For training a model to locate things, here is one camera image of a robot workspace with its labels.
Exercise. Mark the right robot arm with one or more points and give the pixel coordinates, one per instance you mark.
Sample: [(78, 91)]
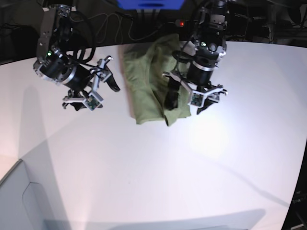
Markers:
[(57, 29)]

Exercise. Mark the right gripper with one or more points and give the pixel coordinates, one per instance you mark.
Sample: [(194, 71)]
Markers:
[(62, 70)]

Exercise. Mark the green T-shirt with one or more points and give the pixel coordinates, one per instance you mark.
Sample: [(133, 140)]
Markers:
[(143, 68)]

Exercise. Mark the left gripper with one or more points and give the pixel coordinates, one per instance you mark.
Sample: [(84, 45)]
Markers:
[(193, 73)]

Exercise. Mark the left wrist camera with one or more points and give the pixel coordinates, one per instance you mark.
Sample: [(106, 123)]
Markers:
[(196, 100)]

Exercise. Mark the white power strip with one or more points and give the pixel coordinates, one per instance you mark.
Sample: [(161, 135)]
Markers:
[(182, 23)]

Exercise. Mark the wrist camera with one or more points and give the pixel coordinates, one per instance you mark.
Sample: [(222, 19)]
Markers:
[(93, 103), (196, 100)]

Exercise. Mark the blue box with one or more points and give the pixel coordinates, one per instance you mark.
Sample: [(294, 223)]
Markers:
[(150, 4)]

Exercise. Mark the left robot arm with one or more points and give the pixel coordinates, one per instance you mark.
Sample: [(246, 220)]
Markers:
[(209, 23)]

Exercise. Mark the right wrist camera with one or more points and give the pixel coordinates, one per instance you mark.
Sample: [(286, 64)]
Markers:
[(93, 103)]

